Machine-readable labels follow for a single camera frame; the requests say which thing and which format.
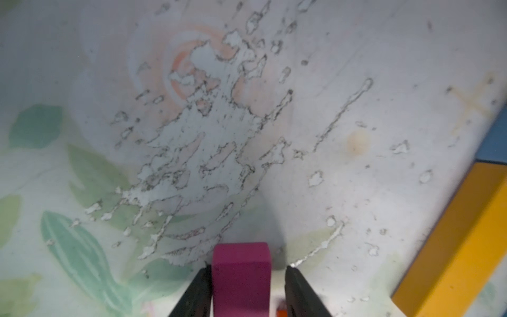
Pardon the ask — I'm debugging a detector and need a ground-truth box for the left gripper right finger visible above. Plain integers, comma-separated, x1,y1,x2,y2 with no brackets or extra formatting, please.
285,266,331,317

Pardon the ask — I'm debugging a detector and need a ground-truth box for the floral table mat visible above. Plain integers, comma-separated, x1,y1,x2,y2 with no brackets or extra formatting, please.
1,1,506,316

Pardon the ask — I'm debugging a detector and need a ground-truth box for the orange block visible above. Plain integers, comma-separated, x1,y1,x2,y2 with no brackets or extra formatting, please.
276,309,289,317

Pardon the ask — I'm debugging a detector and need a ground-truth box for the magenta block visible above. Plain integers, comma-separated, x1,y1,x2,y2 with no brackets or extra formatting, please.
212,243,272,317

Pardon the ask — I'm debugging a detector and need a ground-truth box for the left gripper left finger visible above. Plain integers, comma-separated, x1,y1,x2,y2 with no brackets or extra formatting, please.
168,264,213,317

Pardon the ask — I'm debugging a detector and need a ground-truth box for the light blue short block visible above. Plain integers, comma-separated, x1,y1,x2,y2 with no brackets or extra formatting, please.
475,105,507,165

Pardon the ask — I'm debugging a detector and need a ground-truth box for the orange-yellow long block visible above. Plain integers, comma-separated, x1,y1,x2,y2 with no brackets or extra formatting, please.
392,162,506,316

